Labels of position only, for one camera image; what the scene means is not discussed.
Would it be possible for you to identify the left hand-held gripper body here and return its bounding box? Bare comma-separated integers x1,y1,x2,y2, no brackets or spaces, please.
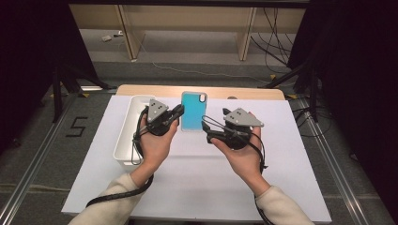
142,98,176,137

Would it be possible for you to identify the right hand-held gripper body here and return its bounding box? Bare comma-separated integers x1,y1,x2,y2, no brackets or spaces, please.
219,107,265,150

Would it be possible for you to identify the blue phone case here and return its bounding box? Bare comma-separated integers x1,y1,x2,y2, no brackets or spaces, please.
180,91,208,132

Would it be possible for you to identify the white plastic bin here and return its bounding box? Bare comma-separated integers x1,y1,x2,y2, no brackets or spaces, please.
113,94,158,172

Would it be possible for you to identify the person's left hand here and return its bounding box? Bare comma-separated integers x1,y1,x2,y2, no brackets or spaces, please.
137,117,180,172

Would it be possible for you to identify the person's right hand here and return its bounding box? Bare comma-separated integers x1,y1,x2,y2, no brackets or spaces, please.
209,126,266,183

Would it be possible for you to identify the white table sheet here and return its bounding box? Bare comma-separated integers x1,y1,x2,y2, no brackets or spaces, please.
61,94,332,224

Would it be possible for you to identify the black metal stand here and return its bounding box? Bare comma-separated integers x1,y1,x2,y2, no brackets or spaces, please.
51,64,118,124
259,59,321,124

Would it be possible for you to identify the wooden bench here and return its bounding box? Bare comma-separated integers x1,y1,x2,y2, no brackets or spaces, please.
69,4,306,62

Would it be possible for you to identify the dark curtain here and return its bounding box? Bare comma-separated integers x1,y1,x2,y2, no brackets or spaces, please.
286,0,398,217
0,0,99,154

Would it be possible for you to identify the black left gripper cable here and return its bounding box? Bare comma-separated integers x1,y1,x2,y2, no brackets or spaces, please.
85,106,155,209

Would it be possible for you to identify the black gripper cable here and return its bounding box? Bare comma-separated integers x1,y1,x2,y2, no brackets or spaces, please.
201,114,268,225
85,106,155,209

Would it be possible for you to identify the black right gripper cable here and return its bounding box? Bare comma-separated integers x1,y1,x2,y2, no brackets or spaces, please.
201,114,268,225

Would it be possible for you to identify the black floor cable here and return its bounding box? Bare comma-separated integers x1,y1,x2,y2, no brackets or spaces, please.
263,7,299,64
250,35,290,68

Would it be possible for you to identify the metal floor rail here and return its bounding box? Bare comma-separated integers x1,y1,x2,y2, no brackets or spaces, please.
0,93,79,225
295,97,372,225

